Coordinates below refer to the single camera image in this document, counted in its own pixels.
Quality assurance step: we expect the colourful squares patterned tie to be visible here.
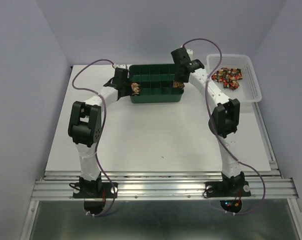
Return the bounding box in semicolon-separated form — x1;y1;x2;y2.
172;81;185;90

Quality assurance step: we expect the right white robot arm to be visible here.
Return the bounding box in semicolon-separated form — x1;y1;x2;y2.
171;47;241;195

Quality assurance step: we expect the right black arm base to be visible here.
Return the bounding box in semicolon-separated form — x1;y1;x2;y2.
203;181;251;199

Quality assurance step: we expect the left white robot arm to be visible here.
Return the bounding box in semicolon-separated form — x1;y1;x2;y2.
68;67;132;197

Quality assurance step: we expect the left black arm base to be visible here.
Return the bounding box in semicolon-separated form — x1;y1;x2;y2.
69;182;118;200

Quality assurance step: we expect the rolled patterned tie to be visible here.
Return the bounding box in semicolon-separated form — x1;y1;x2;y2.
131;82;141;96

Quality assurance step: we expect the green divided organizer tray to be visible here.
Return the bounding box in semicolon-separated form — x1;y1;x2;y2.
128;64;184;104

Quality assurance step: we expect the dark floral tie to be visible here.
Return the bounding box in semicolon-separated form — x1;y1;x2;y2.
211;67;243;91

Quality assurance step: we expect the white plastic basket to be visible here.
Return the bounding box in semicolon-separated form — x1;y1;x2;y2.
206;54;262;103

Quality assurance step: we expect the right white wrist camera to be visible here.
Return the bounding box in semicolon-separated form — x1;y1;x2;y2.
182;45;194;60

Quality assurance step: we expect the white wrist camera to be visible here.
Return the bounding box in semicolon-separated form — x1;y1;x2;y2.
112;63;128;70
182;45;194;60

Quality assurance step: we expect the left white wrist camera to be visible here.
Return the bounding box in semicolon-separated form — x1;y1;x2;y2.
112;63;128;70

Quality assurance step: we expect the aluminium frame rail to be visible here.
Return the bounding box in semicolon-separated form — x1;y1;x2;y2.
21;103;302;240

